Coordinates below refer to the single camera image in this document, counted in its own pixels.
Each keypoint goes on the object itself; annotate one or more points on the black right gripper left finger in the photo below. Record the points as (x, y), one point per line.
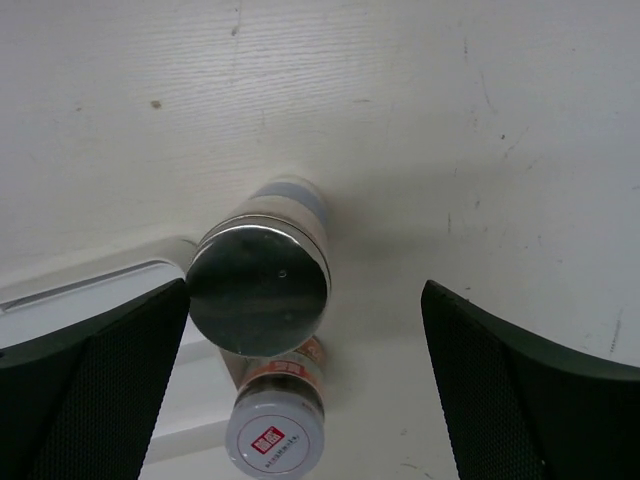
(82, 402)

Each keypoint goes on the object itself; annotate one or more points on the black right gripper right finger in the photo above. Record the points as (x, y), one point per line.
(519, 406)

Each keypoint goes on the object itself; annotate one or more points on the white-lid spice jar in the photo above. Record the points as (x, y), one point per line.
(276, 427)

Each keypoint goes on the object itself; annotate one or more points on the silver-lid blue-label bottle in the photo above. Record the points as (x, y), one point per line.
(259, 282)

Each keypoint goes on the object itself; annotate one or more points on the white compartment tray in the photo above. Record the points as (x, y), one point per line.
(47, 302)

